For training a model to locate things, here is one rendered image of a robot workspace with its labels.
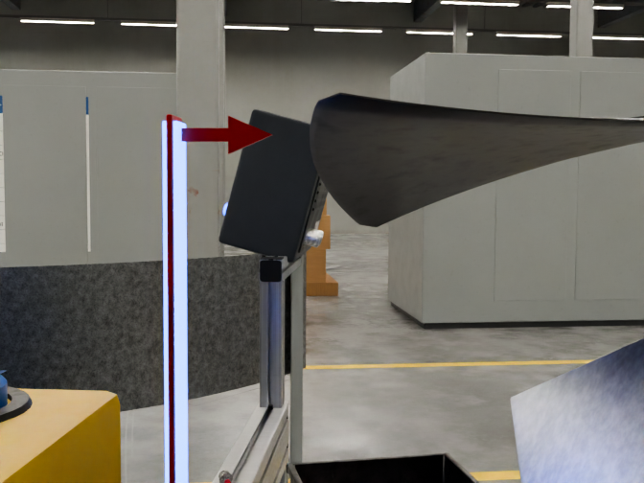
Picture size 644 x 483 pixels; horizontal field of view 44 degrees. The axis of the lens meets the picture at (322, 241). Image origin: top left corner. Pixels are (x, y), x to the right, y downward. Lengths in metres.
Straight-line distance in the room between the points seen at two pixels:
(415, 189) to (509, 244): 6.17
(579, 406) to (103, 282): 1.75
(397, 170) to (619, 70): 6.66
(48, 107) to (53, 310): 4.49
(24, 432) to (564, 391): 0.36
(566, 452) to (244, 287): 1.93
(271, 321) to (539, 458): 0.59
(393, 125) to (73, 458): 0.25
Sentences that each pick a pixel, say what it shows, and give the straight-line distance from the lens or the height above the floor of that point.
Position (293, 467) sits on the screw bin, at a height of 0.88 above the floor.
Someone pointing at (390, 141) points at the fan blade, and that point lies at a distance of 0.47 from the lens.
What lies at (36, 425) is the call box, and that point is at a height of 1.07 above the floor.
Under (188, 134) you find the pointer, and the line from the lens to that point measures 0.51.
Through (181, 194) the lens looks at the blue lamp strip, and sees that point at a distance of 0.51.
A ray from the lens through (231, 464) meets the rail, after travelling 0.86.
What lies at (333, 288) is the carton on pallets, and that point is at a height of 0.08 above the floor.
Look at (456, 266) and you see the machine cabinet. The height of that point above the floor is 0.52.
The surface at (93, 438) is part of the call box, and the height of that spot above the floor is 1.06.
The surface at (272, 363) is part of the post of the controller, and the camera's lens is 1.06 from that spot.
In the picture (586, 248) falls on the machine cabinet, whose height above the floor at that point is 0.66.
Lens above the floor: 1.15
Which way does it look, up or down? 4 degrees down
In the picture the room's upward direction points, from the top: straight up
